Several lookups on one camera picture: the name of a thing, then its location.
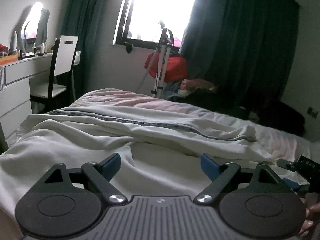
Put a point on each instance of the red bag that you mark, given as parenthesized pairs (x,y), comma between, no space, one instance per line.
(176,66)

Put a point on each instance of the bed with pink sheet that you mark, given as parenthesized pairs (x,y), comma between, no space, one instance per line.
(130,100)

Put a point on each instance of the white and black chair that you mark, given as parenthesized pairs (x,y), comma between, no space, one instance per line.
(65,52)

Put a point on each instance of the wall socket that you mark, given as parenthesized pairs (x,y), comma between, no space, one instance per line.
(312,111)

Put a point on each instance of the tall white bottle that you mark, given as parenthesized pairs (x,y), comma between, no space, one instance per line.
(15,41)

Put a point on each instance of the person's right hand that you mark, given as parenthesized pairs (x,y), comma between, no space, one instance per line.
(311,217)

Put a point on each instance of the white dresser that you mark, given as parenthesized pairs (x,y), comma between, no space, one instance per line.
(15,97)

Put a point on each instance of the lit vanity mirror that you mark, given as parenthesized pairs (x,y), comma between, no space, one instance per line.
(33,22)

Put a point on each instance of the white folded tripod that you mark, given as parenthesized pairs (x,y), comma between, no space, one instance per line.
(161,62)

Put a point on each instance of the small white bottle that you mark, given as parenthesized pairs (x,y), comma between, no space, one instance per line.
(43,47)

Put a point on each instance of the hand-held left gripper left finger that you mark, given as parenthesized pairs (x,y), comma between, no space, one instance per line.
(110,163)

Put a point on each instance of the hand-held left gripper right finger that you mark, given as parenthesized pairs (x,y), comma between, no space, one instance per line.
(209,167)

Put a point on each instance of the dark framed window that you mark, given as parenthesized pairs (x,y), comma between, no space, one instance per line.
(160,7)

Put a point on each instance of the orange box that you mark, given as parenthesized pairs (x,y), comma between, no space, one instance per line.
(8,58)

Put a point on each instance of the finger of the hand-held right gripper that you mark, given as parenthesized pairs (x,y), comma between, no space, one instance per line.
(293,184)
(285,163)

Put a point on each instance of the black cloth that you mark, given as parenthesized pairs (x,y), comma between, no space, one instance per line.
(280,117)

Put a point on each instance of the dark green curtain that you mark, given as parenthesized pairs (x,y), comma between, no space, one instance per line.
(245,42)
(92,17)

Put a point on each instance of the pile of pink clothes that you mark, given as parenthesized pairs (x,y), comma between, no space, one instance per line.
(197,85)

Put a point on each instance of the dark object on windowsill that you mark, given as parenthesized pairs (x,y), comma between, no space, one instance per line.
(128,47)

